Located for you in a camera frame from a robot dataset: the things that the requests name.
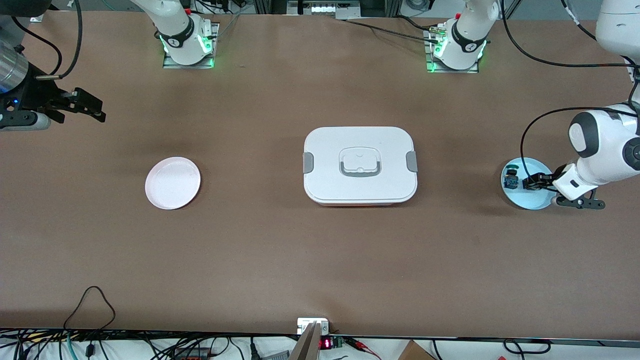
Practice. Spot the white lidded lunch box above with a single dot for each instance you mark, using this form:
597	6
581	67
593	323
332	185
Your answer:
360	190

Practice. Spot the round pink plate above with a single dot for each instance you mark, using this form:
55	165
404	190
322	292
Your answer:
172	182

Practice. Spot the white bracket with wooden bar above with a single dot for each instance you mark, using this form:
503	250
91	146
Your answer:
307	345

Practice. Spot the round light blue plate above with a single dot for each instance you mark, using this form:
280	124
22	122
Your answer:
525	201

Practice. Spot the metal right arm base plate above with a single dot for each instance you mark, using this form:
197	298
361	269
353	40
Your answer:
172	64

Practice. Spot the orange push button switch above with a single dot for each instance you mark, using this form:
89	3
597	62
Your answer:
539	186

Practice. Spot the red clip test lead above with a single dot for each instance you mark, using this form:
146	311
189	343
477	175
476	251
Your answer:
362	346

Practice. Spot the aluminium frame rail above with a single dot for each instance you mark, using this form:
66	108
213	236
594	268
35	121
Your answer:
632	72

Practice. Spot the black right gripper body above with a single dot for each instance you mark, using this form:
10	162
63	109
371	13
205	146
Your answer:
36	95

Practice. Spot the blue push button switch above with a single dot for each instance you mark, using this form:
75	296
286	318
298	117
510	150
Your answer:
511	177

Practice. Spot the silver device with white label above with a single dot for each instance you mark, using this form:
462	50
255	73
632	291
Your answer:
325	9

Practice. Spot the grey lunch box clip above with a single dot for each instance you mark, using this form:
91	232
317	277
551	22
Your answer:
411	161
308	163

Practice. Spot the brown cardboard box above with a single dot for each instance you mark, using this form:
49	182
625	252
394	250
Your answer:
415	352

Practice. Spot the red digit display board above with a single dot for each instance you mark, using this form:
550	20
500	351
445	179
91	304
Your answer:
326	343

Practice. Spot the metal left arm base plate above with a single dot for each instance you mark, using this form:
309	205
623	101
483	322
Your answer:
435	69

